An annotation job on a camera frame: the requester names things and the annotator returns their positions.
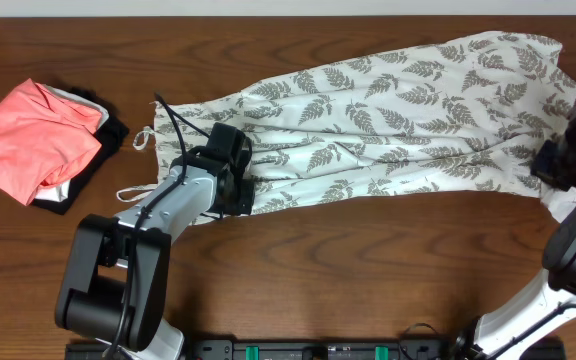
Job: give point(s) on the pink garment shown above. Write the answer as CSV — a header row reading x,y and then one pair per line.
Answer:
x,y
47,137

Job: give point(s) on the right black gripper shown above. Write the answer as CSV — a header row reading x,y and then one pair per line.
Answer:
x,y
543,166

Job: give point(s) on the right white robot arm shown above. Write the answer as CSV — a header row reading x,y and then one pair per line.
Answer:
x,y
521,328

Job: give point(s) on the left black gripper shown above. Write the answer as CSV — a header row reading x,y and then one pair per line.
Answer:
x,y
244,207

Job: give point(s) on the white fern print dress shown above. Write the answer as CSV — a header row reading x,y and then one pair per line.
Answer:
x,y
469,114

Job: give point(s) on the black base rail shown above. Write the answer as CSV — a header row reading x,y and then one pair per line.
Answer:
x,y
423,347

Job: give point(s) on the black garment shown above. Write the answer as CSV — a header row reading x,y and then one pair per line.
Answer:
x,y
110,134

